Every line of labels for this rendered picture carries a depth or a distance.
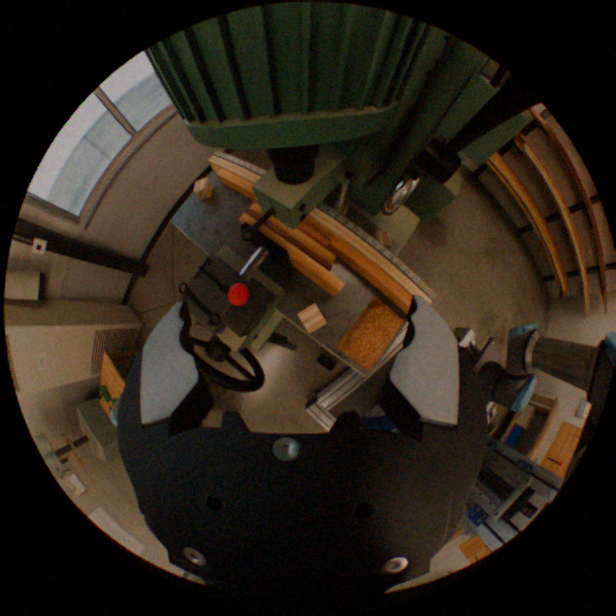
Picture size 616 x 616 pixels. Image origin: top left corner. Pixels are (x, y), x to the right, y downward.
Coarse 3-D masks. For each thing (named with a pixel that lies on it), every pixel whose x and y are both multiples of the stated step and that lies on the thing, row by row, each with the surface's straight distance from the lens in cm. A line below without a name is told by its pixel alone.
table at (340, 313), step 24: (216, 192) 53; (192, 216) 53; (216, 216) 49; (240, 216) 46; (192, 240) 50; (216, 240) 46; (240, 240) 44; (264, 264) 41; (336, 264) 40; (288, 288) 39; (312, 288) 39; (360, 288) 40; (288, 312) 39; (336, 312) 39; (360, 312) 40; (264, 336) 43; (312, 336) 39; (336, 336) 39
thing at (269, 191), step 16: (320, 144) 33; (320, 160) 30; (336, 160) 31; (272, 176) 29; (320, 176) 28; (256, 192) 29; (272, 192) 27; (288, 192) 27; (304, 192) 26; (320, 192) 31; (288, 208) 26; (304, 208) 28; (288, 224) 30
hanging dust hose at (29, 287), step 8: (8, 272) 144; (16, 272) 143; (24, 272) 146; (32, 272) 147; (40, 272) 146; (8, 280) 142; (16, 280) 140; (24, 280) 140; (32, 280) 140; (40, 280) 141; (8, 288) 141; (16, 288) 141; (24, 288) 141; (32, 288) 141; (40, 288) 140; (8, 296) 144; (16, 296) 144; (24, 296) 142; (32, 296) 142; (40, 296) 142
